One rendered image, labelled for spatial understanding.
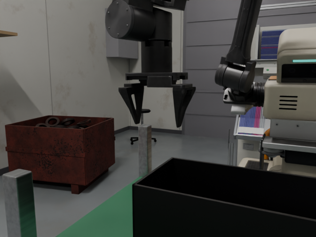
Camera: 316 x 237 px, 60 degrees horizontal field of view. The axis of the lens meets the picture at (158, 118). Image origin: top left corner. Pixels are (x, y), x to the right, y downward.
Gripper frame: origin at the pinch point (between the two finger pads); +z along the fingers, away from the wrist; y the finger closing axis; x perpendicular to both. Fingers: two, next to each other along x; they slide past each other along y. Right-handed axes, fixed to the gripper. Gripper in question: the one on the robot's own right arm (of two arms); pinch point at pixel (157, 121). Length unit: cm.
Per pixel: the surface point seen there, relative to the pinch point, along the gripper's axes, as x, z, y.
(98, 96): 368, 33, -305
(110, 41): 399, -71, -295
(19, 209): -21.8, 10.4, -11.6
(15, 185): -22.0, 6.6, -11.8
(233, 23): 485, -99, -81
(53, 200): 139, 115, -184
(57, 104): 264, 37, -301
